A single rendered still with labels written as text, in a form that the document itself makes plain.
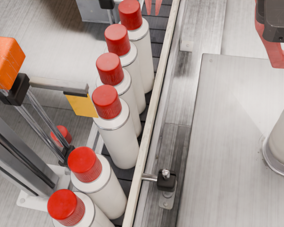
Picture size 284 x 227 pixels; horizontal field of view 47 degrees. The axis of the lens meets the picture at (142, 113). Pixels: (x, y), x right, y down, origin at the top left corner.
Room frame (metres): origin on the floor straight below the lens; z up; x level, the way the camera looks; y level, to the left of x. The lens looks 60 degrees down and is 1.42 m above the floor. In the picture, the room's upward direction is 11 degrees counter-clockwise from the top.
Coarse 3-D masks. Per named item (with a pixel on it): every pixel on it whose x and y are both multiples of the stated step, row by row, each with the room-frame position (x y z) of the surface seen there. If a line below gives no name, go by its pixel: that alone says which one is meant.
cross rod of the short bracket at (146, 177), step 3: (144, 174) 0.18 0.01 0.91; (147, 174) 0.18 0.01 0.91; (150, 174) 0.18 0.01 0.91; (141, 177) 0.18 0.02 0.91; (144, 177) 0.18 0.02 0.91; (147, 177) 0.17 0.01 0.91; (150, 177) 0.17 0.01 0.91; (153, 177) 0.17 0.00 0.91; (156, 177) 0.17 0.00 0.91; (144, 180) 0.17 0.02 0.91; (147, 180) 0.17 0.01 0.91; (150, 180) 0.17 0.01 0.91; (153, 180) 0.17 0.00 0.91; (156, 180) 0.17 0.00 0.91
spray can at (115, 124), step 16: (96, 96) 0.23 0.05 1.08; (112, 96) 0.23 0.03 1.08; (96, 112) 0.23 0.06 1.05; (112, 112) 0.21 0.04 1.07; (128, 112) 0.22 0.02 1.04; (112, 128) 0.21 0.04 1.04; (128, 128) 0.21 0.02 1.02; (112, 144) 0.21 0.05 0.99; (128, 144) 0.21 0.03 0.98; (128, 160) 0.21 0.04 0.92
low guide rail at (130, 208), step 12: (168, 24) 0.49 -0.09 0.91; (168, 36) 0.45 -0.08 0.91; (168, 48) 0.43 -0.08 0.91; (156, 84) 0.35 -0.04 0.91; (156, 96) 0.32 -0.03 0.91; (156, 108) 0.30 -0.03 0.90; (144, 132) 0.25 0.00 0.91; (144, 144) 0.23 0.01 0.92; (144, 156) 0.21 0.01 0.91; (132, 192) 0.15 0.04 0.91; (132, 204) 0.13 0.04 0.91; (132, 216) 0.12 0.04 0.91
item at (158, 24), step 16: (144, 0) 0.61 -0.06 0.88; (144, 16) 0.56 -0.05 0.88; (160, 16) 0.55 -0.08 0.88; (176, 16) 0.54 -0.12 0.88; (160, 32) 0.50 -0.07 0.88; (160, 48) 0.46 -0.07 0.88; (144, 112) 0.31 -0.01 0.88; (112, 160) 0.23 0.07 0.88; (128, 176) 0.19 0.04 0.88; (128, 192) 0.17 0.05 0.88
